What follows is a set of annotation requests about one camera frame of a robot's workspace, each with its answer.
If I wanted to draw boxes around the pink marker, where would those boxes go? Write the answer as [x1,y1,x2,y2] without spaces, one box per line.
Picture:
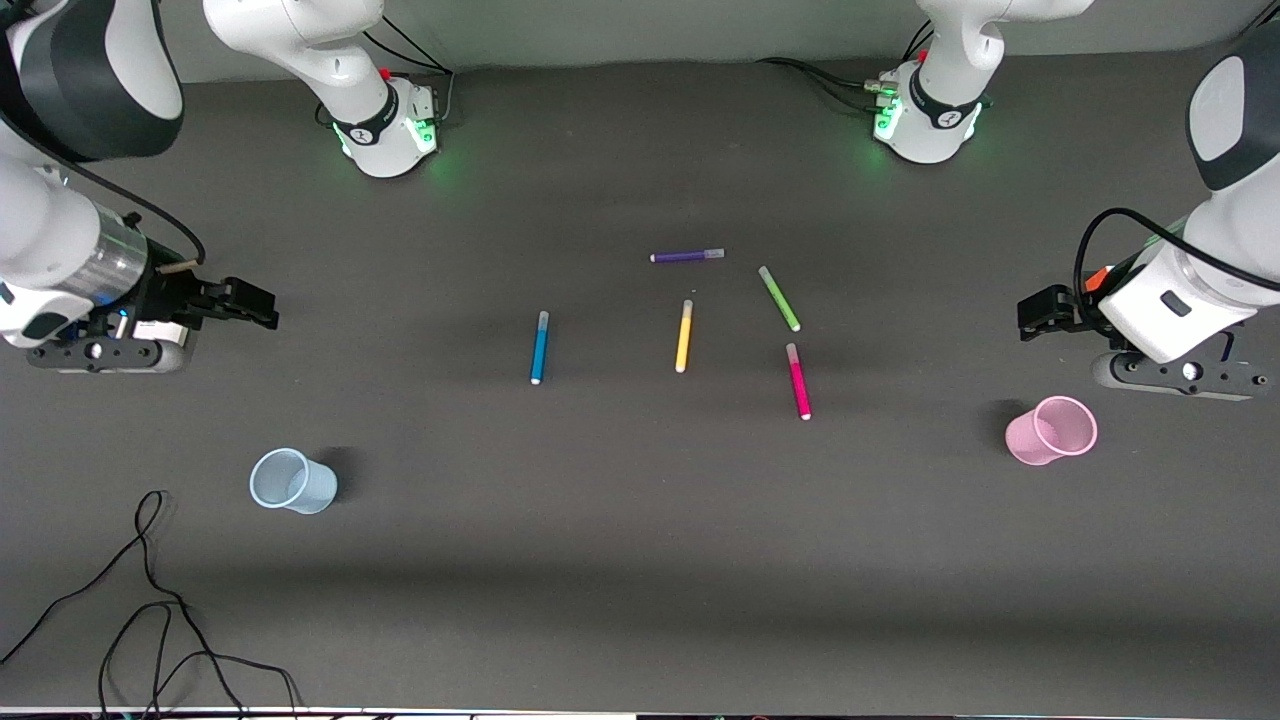
[785,343,812,421]

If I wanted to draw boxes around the pink cup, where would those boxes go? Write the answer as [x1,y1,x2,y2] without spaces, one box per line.
[1005,396,1099,467]

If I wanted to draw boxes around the light blue cup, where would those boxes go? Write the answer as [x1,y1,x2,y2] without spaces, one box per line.
[249,447,339,515]

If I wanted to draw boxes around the green marker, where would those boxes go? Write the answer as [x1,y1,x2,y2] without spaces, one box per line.
[758,265,801,332]

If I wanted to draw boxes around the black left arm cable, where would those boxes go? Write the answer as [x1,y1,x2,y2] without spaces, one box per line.
[1075,208,1280,306]

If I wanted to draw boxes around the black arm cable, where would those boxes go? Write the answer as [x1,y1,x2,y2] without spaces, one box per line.
[1075,208,1280,306]
[0,110,208,266]

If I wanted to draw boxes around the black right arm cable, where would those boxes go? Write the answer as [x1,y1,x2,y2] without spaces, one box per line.
[0,110,208,266]

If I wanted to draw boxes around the loose black table cable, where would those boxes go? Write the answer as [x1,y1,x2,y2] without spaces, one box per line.
[0,490,301,719]

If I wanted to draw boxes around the black right arm base cables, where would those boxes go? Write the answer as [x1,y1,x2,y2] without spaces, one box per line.
[355,15,457,126]

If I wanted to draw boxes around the black arm base cables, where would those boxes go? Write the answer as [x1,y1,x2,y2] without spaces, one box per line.
[755,20,936,111]
[355,15,457,126]

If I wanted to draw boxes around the black left arm base cables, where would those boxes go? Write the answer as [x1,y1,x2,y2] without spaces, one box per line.
[755,20,936,111]

